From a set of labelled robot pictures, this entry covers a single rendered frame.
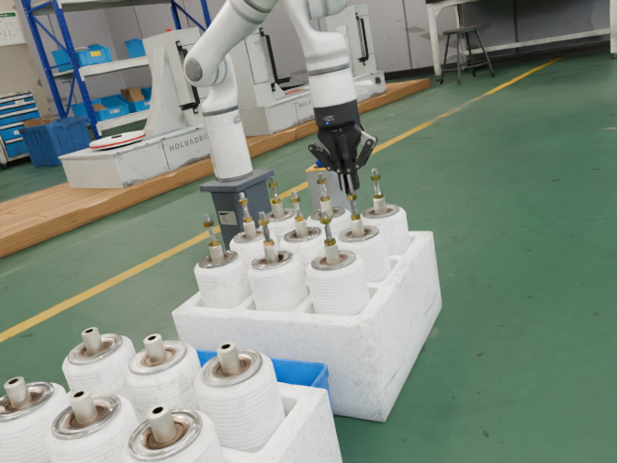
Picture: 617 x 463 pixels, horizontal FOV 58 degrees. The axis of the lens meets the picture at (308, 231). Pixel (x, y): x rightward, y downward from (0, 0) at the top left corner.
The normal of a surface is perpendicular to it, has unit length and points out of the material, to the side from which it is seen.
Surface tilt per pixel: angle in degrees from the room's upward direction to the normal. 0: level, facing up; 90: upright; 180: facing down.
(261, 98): 90
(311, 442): 90
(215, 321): 90
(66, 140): 92
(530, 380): 0
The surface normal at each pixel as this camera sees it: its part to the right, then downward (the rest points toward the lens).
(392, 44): -0.61, 0.37
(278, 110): 0.77, 0.06
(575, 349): -0.19, -0.93
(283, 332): -0.44, 0.37
